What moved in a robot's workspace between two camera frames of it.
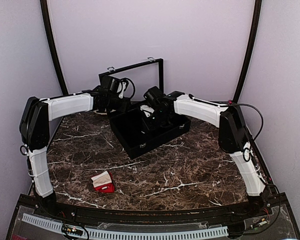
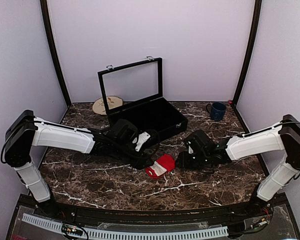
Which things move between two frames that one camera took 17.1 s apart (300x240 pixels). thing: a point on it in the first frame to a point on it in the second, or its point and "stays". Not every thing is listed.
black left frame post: [46, 24] stays
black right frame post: [257, 13] stays
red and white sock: [103, 183] to [165, 163]
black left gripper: [124, 106] to [138, 163]
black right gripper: [163, 123] to [184, 161]
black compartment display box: [135, 137] stays
